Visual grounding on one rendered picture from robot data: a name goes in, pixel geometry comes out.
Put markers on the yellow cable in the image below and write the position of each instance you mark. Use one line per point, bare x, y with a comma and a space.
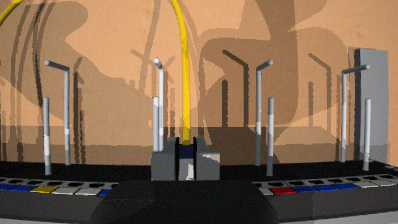
185, 65

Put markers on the white and blue cable plug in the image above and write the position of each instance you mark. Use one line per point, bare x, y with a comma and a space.
186, 162

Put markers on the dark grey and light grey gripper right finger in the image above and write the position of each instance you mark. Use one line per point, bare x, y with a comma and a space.
206, 164

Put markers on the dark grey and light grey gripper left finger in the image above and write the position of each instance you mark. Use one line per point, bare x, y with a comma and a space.
165, 164

